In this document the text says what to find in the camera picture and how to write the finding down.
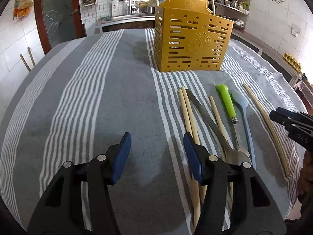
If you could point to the yellow egg tray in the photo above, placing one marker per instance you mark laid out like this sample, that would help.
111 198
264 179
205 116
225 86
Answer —
292 62

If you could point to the dark wooden glass door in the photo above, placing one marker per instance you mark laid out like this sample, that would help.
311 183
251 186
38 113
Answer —
58 12

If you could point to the yellow plastic utensil holder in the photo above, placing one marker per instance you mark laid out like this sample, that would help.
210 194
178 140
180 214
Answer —
195 41

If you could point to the hanging plastic bags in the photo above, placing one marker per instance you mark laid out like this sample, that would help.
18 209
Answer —
23 5

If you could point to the white wall socket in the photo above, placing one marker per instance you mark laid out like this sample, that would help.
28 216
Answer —
295 30

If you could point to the small steel pot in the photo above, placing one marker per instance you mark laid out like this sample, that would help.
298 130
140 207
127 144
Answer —
149 9

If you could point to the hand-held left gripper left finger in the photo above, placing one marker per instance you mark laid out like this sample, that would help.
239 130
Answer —
121 156

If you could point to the metal corner shelf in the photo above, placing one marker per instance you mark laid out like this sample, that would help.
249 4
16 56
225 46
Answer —
234 7

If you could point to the person's right hand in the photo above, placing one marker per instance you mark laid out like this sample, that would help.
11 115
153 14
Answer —
307 166

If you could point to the light blue silicone spoon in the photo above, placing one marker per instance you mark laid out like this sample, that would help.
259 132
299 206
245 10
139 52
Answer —
239 99

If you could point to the metal spoon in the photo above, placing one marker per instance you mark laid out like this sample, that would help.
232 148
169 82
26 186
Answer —
207 117

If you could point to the grey striped tablecloth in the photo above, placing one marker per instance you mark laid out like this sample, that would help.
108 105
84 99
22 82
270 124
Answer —
110 90

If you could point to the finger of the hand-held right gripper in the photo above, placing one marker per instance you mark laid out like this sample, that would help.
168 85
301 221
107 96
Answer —
298 132
296 114

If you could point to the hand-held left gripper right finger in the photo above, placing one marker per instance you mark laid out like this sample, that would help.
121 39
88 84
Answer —
193 156

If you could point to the stainless steel sink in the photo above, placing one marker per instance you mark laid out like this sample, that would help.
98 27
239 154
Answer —
127 17

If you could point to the white soap bottle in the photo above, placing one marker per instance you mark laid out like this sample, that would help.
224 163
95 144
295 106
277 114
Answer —
115 7

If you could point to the metal faucet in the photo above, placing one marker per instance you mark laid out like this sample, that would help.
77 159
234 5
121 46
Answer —
130 6

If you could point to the brown wooden stick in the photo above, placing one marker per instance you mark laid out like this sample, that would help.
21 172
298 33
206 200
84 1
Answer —
25 63
31 56

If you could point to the long curved wooden chopstick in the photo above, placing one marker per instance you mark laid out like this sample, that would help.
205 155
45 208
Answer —
266 124

